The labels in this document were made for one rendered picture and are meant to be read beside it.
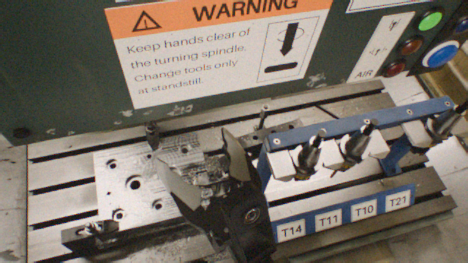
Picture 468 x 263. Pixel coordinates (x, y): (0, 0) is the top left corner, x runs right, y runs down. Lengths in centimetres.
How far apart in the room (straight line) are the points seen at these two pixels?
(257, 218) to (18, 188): 118
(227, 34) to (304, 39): 7
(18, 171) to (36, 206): 41
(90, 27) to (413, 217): 106
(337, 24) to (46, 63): 21
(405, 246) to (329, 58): 107
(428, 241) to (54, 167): 119
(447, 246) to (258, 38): 117
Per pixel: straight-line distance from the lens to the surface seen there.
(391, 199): 111
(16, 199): 146
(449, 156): 143
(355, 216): 107
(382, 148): 83
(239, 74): 30
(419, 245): 135
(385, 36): 34
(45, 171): 116
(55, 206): 110
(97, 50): 26
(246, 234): 40
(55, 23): 24
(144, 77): 28
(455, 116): 87
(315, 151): 69
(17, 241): 140
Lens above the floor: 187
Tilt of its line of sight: 59 degrees down
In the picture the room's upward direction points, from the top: 8 degrees clockwise
